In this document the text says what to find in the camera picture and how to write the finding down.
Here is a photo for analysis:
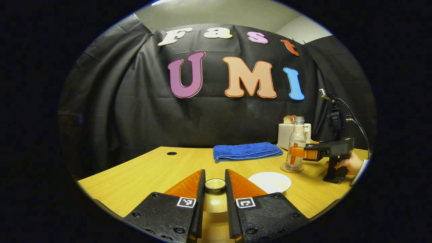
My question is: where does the folded blue towel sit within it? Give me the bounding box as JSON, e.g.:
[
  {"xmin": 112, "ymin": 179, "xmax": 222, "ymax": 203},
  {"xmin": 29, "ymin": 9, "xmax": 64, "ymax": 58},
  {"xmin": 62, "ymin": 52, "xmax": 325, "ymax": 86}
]
[{"xmin": 213, "ymin": 142, "xmax": 284, "ymax": 163}]

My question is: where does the black cable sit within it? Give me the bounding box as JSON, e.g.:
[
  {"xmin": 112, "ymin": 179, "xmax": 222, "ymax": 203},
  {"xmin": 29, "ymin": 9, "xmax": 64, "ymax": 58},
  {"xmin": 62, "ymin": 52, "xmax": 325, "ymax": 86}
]
[{"xmin": 336, "ymin": 97, "xmax": 371, "ymax": 159}]

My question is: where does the clear water bottle orange label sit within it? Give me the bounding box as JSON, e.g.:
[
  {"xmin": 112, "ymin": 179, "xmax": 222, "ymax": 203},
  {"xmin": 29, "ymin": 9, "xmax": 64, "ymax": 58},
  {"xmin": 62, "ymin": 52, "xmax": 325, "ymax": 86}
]
[{"xmin": 285, "ymin": 116, "xmax": 307, "ymax": 170}]

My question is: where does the cream teacup lid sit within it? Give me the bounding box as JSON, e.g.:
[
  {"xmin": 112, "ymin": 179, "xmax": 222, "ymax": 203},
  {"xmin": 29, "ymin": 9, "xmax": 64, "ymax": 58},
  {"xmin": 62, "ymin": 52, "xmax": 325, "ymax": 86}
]
[{"xmin": 202, "ymin": 178, "xmax": 228, "ymax": 213}]

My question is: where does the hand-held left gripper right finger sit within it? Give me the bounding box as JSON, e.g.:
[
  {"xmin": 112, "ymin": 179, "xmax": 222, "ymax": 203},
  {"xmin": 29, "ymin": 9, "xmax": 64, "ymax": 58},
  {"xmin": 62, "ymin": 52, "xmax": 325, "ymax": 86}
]
[{"xmin": 225, "ymin": 169, "xmax": 309, "ymax": 243}]

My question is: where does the black backdrop cloth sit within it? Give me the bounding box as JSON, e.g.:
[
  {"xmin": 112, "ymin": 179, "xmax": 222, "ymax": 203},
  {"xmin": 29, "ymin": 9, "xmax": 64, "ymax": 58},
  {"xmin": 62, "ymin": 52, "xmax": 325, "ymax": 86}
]
[{"xmin": 59, "ymin": 13, "xmax": 377, "ymax": 181}]

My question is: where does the round brown coaster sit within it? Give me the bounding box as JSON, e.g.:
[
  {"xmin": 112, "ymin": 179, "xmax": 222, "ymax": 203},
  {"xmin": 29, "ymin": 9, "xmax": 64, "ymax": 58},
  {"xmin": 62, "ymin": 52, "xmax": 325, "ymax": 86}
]
[{"xmin": 280, "ymin": 163, "xmax": 305, "ymax": 173}]

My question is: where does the white toaster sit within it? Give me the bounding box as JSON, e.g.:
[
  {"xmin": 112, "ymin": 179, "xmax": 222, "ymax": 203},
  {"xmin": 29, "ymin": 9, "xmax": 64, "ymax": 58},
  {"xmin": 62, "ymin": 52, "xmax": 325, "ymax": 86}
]
[{"xmin": 277, "ymin": 123, "xmax": 312, "ymax": 150}]

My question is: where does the cream white teacup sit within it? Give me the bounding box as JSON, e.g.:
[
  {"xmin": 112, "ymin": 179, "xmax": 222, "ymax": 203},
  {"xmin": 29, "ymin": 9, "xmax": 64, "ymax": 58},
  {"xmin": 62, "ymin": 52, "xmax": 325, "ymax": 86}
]
[{"xmin": 248, "ymin": 172, "xmax": 292, "ymax": 196}]

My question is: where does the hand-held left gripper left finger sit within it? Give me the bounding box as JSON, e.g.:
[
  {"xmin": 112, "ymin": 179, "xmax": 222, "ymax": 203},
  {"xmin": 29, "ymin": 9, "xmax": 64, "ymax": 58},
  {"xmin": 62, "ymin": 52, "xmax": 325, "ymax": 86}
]
[{"xmin": 123, "ymin": 169, "xmax": 206, "ymax": 243}]

